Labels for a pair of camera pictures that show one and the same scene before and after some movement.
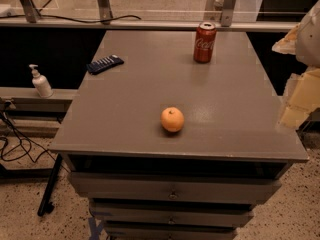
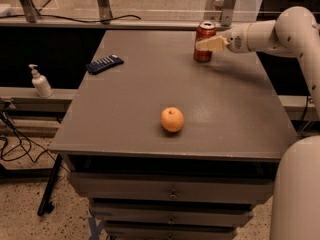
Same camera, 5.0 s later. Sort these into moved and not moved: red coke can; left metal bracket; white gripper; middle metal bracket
Moved: white gripper
Not moved: left metal bracket; red coke can; middle metal bracket
